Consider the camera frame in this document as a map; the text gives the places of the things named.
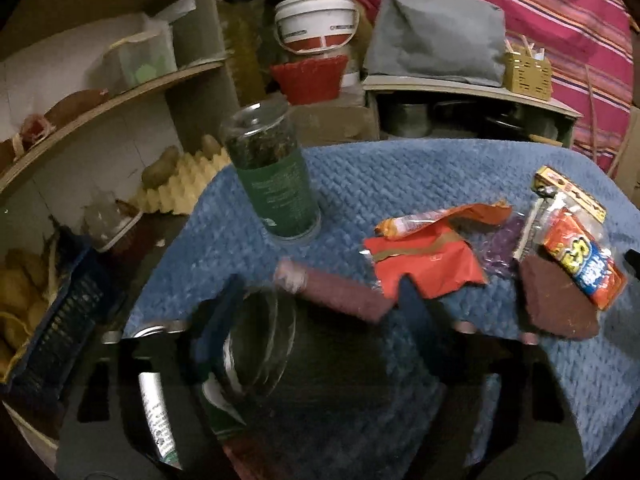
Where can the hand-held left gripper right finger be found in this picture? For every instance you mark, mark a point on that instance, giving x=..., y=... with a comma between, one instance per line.
x=417, y=310

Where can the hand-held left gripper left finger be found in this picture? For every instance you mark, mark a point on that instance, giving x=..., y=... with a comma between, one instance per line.
x=212, y=330

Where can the red foil wrapper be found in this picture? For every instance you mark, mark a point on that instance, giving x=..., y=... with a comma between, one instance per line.
x=430, y=260

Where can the dark glass cup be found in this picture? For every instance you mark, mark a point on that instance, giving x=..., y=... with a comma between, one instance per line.
x=325, y=360

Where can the brown spice jar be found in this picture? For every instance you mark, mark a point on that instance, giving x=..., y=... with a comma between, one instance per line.
x=155, y=410

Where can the orange candy wrapper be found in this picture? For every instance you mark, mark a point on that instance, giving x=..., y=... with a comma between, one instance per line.
x=450, y=215

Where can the purple plastic packet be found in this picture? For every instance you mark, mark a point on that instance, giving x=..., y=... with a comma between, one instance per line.
x=500, y=247

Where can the blue knitted blanket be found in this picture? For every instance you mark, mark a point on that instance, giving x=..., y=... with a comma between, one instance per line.
x=380, y=175

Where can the yellow egg tray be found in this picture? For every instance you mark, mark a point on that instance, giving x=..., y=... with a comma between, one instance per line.
x=185, y=185

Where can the green label glass jar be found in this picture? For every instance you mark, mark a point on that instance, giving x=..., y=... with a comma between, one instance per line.
x=280, y=195

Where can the dark blue plastic crate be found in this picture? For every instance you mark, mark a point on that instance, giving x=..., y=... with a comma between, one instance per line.
x=60, y=330

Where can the orange blue snack packet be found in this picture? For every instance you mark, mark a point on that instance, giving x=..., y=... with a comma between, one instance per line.
x=580, y=260

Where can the brown potato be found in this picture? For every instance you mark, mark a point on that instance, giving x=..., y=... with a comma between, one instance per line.
x=160, y=167
x=211, y=145

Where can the steel cooking pot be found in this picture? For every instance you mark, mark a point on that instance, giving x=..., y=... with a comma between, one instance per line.
x=407, y=120

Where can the yellow patterned box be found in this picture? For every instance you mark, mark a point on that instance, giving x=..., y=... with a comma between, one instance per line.
x=575, y=195

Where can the cardboard box blue print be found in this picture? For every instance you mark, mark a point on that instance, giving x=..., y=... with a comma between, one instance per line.
x=340, y=120

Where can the black cooking pot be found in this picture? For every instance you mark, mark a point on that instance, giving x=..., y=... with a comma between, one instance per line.
x=515, y=122

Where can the low wooden cabinet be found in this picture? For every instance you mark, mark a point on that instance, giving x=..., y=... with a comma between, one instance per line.
x=470, y=91

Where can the wooden shelf unit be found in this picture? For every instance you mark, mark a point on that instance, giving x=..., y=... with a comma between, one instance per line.
x=205, y=95

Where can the red woven basket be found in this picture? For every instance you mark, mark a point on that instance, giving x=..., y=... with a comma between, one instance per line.
x=310, y=79

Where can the sweet potato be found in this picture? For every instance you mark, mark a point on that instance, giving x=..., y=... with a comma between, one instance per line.
x=75, y=105

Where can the yellow utensil holder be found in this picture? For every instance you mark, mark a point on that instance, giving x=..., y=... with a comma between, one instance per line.
x=527, y=70

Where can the grey cushion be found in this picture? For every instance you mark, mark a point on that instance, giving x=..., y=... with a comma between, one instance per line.
x=435, y=32

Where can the clear plastic container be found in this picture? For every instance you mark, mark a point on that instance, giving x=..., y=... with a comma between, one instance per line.
x=142, y=59

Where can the large oil bottle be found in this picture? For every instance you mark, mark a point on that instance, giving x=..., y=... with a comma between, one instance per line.
x=242, y=45

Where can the white plastic bucket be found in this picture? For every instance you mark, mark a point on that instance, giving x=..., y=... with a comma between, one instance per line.
x=317, y=22

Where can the pink striped cloth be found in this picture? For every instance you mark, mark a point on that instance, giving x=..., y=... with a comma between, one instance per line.
x=560, y=10

